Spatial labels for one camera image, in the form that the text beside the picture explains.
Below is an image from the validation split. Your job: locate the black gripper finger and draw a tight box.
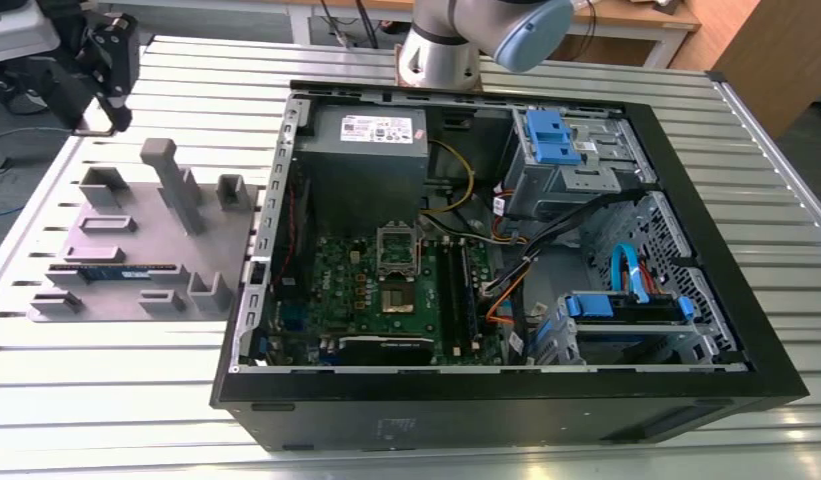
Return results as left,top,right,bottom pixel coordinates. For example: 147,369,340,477
86,14,139,134
48,62,91,132

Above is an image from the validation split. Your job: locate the CPU socket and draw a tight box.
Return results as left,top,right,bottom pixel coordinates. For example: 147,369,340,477
380,280,419,315

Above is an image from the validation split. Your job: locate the large black mesh bin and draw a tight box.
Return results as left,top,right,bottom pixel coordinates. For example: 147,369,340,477
0,62,58,116

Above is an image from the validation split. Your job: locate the grey parts rack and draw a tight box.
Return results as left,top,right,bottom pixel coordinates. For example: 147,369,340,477
26,138,268,324

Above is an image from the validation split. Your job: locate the green RAM stick blue label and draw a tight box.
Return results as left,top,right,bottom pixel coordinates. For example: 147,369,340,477
52,263,178,281

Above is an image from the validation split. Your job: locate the grey power supply unit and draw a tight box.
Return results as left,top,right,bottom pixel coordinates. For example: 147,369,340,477
294,104,430,229

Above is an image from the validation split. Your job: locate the green motherboard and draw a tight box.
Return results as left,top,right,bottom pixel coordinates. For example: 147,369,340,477
268,227,511,366

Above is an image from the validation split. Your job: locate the blue plastic drive latch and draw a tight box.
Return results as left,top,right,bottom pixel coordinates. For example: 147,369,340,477
526,109,571,144
537,141,581,165

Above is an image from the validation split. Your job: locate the black RAM slot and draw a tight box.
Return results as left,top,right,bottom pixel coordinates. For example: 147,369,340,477
438,237,458,352
453,237,475,352
445,237,466,352

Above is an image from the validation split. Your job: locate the black graphics card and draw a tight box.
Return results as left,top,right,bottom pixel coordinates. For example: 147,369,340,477
335,333,435,366

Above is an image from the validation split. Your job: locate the metal drive cage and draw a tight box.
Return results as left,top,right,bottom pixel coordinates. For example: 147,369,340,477
502,107,658,221

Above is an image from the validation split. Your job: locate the wooden desk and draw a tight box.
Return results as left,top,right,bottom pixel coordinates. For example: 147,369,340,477
566,0,702,69

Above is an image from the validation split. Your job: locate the black PC case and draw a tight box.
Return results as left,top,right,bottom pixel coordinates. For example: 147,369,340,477
208,78,811,454

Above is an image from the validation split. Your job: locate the blue disk carrier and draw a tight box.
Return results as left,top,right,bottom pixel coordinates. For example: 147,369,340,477
563,293,695,326

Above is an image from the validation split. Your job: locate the metal disk bay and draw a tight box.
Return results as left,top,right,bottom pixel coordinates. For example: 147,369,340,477
526,289,718,366

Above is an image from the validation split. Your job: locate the wooden cabinet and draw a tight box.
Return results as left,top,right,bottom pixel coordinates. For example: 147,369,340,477
713,0,821,139

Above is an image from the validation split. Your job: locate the silver rounded wrist camera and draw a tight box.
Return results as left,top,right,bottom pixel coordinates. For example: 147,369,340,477
0,0,63,65

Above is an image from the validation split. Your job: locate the black cable silver plug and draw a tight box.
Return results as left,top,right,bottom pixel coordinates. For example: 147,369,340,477
318,0,355,50

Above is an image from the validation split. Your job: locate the yellow wire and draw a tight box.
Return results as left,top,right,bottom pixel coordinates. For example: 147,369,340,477
422,139,477,215

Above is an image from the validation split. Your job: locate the grey wire bundle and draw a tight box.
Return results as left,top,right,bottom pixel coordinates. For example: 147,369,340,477
442,209,529,246

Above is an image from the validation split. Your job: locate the black sleeved cable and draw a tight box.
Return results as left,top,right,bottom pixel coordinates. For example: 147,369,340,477
479,192,651,296

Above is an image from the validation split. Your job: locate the blue flat wire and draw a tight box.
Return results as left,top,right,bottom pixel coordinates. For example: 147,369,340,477
609,242,651,306

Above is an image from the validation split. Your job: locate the red orange wire bundle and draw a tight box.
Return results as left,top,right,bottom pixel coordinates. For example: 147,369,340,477
639,262,662,299

